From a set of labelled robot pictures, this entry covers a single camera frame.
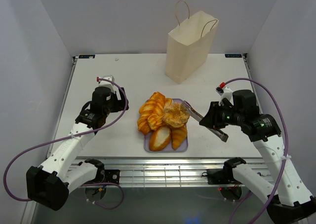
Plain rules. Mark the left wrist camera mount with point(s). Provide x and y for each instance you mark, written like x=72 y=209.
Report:
x=105 y=84

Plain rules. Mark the left blue table label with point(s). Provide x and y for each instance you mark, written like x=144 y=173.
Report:
x=86 y=56

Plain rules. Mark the right blue table label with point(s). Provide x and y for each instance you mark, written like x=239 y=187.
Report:
x=233 y=55

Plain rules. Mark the round sugared fake bun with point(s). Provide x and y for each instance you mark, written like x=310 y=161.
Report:
x=173 y=116

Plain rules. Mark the small round orange bun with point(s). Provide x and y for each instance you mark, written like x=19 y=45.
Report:
x=143 y=125

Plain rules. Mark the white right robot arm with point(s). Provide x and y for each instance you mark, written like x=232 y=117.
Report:
x=291 y=200

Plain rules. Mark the blue table label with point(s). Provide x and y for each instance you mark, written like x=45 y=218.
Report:
x=86 y=56
x=233 y=55

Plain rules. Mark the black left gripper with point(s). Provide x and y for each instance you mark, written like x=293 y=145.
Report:
x=120 y=104

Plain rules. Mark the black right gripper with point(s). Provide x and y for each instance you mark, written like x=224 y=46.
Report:
x=211 y=118

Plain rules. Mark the short twisted fake bread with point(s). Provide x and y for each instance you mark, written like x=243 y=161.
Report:
x=155 y=121

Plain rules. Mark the long glazed fake loaf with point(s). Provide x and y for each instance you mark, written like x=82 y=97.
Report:
x=168 y=103

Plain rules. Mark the fake croissant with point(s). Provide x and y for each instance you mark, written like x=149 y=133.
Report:
x=178 y=135

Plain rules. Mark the lilac plastic tray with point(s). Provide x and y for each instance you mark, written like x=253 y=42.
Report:
x=183 y=147

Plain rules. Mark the long braided fake bread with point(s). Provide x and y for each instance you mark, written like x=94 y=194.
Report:
x=154 y=105

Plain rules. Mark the oval white-topped fake bread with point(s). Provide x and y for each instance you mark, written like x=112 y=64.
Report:
x=160 y=138

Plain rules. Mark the metal kitchen tongs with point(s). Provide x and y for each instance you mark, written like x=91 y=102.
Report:
x=188 y=109

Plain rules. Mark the white paper bag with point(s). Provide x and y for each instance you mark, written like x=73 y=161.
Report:
x=189 y=44

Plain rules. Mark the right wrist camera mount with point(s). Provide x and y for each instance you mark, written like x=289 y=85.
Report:
x=225 y=92

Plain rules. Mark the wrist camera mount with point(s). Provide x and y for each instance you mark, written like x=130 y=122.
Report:
x=105 y=84
x=225 y=92

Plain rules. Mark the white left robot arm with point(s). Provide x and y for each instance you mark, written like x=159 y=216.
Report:
x=51 y=183

